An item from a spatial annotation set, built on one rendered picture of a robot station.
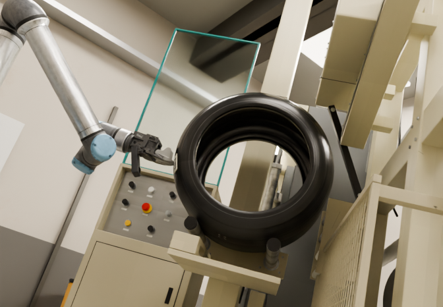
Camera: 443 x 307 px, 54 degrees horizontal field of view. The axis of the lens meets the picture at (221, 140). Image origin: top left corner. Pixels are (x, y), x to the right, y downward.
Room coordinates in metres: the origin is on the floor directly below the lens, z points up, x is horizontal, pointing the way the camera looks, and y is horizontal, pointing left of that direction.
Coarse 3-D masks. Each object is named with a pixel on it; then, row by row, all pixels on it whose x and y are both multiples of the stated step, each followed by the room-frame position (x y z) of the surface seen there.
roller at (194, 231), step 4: (188, 220) 1.43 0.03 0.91; (192, 220) 1.43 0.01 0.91; (196, 220) 1.43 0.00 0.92; (184, 224) 1.43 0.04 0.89; (188, 224) 1.43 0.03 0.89; (192, 224) 1.43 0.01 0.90; (196, 224) 1.43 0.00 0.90; (188, 228) 1.43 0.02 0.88; (192, 228) 1.43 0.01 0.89; (196, 228) 1.45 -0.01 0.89; (200, 228) 1.52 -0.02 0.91; (192, 232) 1.46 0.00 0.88; (196, 232) 1.48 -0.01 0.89; (200, 232) 1.53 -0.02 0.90; (200, 236) 1.56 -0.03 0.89; (204, 236) 1.63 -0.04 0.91; (204, 240) 1.65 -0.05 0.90; (204, 244) 1.69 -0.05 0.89
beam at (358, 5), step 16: (352, 0) 1.11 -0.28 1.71; (368, 0) 1.10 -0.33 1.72; (336, 16) 1.13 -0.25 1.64; (352, 16) 1.11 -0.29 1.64; (368, 16) 1.10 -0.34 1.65; (336, 32) 1.20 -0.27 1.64; (352, 32) 1.18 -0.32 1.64; (368, 32) 1.16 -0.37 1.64; (336, 48) 1.28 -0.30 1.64; (352, 48) 1.26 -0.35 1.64; (336, 64) 1.37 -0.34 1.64; (352, 64) 1.35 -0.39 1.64; (320, 80) 1.52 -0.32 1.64; (336, 80) 1.48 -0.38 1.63; (352, 80) 1.45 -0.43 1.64; (320, 96) 1.63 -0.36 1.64; (336, 96) 1.59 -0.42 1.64
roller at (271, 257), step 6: (270, 240) 1.37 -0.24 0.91; (276, 240) 1.37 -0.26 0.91; (270, 246) 1.37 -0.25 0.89; (276, 246) 1.37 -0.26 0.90; (270, 252) 1.40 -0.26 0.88; (276, 252) 1.40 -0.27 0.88; (270, 258) 1.50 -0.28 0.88; (276, 258) 1.52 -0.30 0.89; (270, 264) 1.62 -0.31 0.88; (276, 264) 1.68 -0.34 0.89
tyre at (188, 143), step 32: (256, 96) 1.41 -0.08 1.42; (192, 128) 1.45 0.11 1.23; (224, 128) 1.67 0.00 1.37; (256, 128) 1.67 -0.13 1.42; (288, 128) 1.61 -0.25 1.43; (320, 128) 1.39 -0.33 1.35; (192, 160) 1.43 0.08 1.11; (320, 160) 1.35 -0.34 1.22; (192, 192) 1.43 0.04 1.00; (320, 192) 1.36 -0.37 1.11; (224, 224) 1.41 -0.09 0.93; (256, 224) 1.39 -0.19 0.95; (288, 224) 1.38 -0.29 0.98
